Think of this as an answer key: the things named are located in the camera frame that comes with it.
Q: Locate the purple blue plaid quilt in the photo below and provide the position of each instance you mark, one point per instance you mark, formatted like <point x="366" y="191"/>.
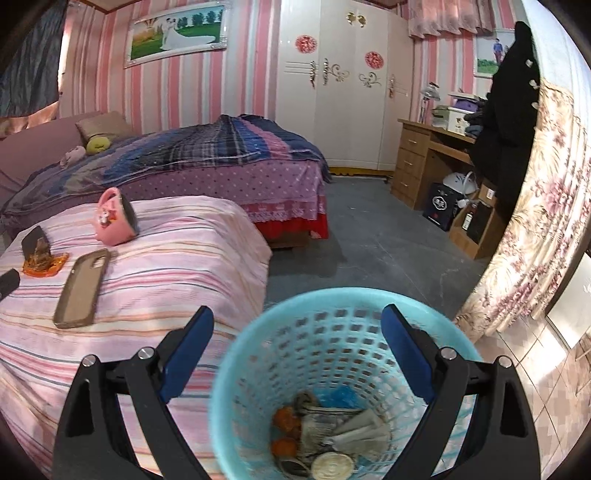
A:
<point x="184" y="152"/>

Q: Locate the floral curtain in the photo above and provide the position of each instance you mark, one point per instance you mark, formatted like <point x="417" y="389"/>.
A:
<point x="531" y="207"/>

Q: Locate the black hanging coat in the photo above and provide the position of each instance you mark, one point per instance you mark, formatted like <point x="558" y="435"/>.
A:
<point x="505" y="115"/>

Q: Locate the pink curtain valance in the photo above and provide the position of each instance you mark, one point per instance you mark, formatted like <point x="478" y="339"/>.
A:
<point x="452" y="18"/>

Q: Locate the small framed picture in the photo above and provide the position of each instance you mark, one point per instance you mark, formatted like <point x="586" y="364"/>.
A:
<point x="491" y="50"/>

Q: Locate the framed wedding picture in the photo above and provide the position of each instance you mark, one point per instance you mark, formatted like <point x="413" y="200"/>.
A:
<point x="178" y="30"/>

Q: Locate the pink plush toy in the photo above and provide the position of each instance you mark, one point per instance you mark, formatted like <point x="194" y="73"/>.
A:
<point x="71" y="154"/>

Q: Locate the wooden crate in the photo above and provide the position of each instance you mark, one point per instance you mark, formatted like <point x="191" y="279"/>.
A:
<point x="478" y="226"/>

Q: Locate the mauve pillow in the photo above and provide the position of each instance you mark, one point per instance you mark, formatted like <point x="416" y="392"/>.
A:
<point x="99" y="127"/>

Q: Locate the pink cartoon cup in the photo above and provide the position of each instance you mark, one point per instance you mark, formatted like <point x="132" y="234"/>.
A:
<point x="115" y="219"/>

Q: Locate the orange snack wrapper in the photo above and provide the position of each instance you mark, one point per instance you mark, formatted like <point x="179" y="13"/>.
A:
<point x="51" y="266"/>

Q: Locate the dark blue bag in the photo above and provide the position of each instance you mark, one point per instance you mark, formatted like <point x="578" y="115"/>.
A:
<point x="441" y="205"/>

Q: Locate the cream jar lid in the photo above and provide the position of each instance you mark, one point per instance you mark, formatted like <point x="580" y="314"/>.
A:
<point x="331" y="466"/>

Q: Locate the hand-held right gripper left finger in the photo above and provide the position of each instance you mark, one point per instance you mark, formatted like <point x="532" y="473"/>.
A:
<point x="187" y="360"/>

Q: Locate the white box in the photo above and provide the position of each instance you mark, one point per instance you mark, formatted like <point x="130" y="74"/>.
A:
<point x="455" y="119"/>

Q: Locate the yellow-green plush toy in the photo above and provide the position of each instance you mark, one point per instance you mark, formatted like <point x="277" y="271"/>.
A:
<point x="98" y="144"/>

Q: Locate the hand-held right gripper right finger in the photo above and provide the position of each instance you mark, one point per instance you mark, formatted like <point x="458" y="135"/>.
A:
<point x="408" y="355"/>

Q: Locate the pink striped bed sheet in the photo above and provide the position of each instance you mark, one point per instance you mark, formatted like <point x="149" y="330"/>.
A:
<point x="175" y="258"/>

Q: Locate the purple dotted bed sheet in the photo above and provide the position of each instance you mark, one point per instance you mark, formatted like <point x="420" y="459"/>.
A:
<point x="258" y="184"/>

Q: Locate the desk lamp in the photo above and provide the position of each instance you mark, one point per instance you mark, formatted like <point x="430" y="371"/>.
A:
<point x="427" y="99"/>

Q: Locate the orange tangerine peel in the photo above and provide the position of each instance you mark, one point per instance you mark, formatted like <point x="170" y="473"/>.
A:
<point x="281" y="417"/>

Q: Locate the grey foil snack packet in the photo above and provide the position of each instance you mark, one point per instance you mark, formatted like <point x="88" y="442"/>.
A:
<point x="318" y="427"/>

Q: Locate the black smartphone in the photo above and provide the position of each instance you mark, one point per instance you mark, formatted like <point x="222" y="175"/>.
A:
<point x="32" y="239"/>

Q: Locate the mauve sofa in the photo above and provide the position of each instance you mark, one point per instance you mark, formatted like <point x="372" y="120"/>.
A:
<point x="37" y="143"/>

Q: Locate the brown phone case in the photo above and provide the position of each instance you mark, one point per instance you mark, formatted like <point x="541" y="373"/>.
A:
<point x="82" y="288"/>

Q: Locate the blue plastic basket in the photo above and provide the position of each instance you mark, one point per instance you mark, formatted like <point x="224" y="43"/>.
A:
<point x="249" y="369"/>

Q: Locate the white helmet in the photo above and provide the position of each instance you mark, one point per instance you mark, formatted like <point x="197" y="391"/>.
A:
<point x="455" y="182"/>

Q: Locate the white wardrobe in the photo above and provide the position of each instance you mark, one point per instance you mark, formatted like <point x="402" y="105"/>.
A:
<point x="341" y="87"/>

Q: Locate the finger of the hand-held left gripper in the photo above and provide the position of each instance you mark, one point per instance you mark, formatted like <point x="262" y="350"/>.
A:
<point x="9" y="284"/>

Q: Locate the blue plastic bag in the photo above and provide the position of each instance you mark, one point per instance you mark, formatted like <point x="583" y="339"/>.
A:
<point x="339" y="397"/>

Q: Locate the wooden desk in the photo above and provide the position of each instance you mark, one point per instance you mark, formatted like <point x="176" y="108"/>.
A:
<point x="434" y="157"/>

